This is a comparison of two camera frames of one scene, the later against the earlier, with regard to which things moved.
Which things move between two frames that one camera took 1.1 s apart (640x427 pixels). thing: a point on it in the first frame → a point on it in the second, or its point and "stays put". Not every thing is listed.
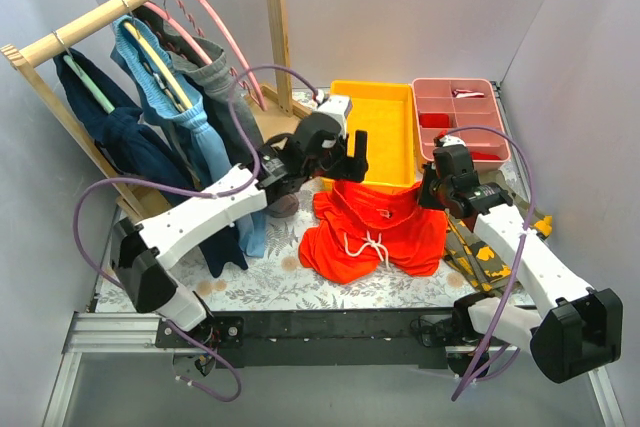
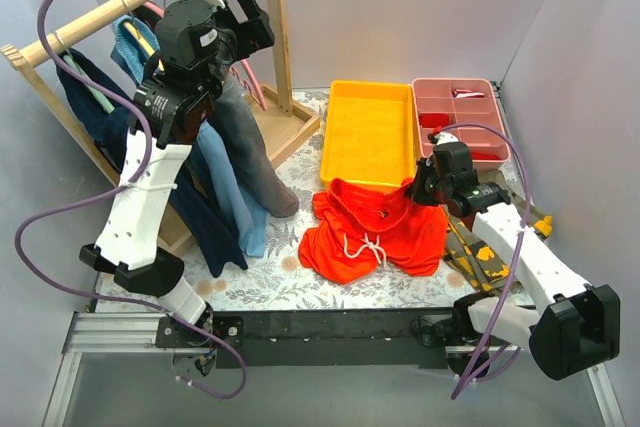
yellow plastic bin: (385, 110) stays put
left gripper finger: (357, 170) → (256, 28)
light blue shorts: (156, 87) stays put
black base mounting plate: (323, 338) stays put
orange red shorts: (359, 227) stays put
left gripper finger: (344, 169) → (238, 31)
